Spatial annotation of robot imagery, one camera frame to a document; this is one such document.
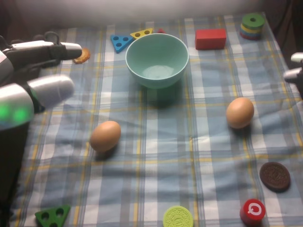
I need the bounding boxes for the blue plaid tablecloth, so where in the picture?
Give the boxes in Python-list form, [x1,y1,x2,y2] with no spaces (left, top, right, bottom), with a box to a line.
[9,13,303,227]

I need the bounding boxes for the blue triangle peg block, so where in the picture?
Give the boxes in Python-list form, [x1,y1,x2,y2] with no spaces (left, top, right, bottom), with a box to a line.
[110,35,135,54]

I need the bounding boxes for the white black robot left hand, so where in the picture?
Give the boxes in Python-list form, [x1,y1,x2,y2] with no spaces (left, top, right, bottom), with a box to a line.
[0,32,83,131]

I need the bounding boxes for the lime green sandwich cookie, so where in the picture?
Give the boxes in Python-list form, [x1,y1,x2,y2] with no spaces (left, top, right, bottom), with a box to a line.
[162,205,194,227]

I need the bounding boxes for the green stacking ring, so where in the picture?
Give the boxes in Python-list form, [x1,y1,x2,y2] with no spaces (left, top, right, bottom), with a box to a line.
[241,13,265,30]

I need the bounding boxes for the yellow triangle peg block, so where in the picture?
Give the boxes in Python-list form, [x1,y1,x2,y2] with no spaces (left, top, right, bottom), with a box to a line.
[130,28,154,40]

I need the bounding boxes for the red stacking ring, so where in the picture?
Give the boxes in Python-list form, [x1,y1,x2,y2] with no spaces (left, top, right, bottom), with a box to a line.
[240,32,262,41]

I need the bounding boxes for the red cylinder with white print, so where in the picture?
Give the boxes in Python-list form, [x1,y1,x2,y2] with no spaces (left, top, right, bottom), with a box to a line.
[239,198,266,227]

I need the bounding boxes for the mint green bowl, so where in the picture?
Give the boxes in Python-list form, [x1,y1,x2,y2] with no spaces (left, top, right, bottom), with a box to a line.
[125,33,190,89]

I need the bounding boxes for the yellow stacking ring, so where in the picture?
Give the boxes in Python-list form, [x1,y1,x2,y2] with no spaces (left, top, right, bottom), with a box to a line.
[240,25,263,34]

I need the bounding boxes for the blue stacking ring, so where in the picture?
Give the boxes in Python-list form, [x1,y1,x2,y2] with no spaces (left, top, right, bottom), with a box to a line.
[240,29,263,37]

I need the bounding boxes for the red rectangular block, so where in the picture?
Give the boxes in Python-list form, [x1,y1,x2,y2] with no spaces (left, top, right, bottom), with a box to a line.
[195,28,227,51]

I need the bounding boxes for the brown sandwich cookie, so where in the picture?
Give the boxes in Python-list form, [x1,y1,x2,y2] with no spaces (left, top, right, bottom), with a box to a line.
[259,161,291,192]

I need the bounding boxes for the green triangle peg block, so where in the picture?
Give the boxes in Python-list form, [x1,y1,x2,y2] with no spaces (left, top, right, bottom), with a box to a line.
[35,204,71,227]

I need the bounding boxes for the brown egg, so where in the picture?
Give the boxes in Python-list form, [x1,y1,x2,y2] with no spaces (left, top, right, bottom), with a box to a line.
[226,97,255,130]
[89,121,122,153]

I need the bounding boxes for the tan round biscuit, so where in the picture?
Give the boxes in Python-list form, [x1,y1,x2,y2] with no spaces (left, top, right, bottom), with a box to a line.
[72,48,91,64]

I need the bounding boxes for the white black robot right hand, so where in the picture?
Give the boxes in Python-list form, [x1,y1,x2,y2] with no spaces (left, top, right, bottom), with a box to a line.
[283,52,303,100]

